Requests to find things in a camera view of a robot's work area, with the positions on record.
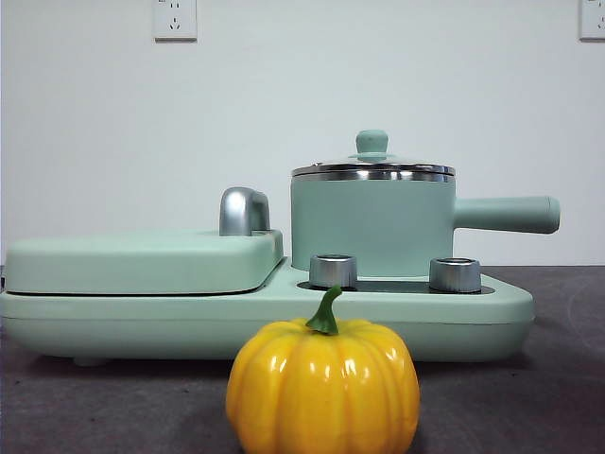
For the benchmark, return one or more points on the glass lid with green knob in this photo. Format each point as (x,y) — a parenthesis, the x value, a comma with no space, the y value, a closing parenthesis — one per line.
(372,142)

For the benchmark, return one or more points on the yellow pumpkin with green stem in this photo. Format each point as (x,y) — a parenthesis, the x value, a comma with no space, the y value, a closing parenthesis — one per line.
(321,388)

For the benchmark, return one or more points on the silver control knob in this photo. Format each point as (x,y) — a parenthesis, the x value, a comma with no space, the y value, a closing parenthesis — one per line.
(454,275)
(331,272)

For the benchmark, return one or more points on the mint green griddle cover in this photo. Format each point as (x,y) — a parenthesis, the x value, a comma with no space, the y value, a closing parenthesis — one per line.
(118,262)

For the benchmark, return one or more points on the mint green breakfast machine base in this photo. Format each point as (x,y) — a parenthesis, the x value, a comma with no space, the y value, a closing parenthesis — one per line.
(142,326)

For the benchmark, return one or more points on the white wall socket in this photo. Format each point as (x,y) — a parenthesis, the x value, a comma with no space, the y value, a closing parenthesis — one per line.
(593,19)
(175,21)

